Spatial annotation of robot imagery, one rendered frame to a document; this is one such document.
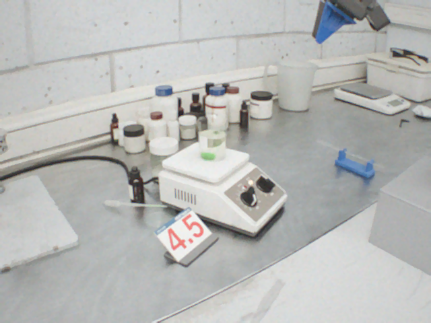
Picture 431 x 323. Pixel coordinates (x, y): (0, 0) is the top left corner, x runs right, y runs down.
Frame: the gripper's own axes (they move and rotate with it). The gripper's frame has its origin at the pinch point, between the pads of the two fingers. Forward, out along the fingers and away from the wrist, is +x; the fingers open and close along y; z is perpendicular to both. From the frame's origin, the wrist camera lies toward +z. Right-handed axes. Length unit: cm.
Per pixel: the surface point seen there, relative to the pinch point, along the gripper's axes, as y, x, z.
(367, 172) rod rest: 8.9, 19.9, 28.3
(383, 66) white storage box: 91, -2, 41
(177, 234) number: -21.7, 38.0, -2.0
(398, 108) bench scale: 62, 7, 46
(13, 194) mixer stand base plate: -14, 60, -33
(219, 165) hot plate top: -9.1, 30.1, -1.6
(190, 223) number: -18.3, 37.2, -1.0
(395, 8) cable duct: 124, -30, 39
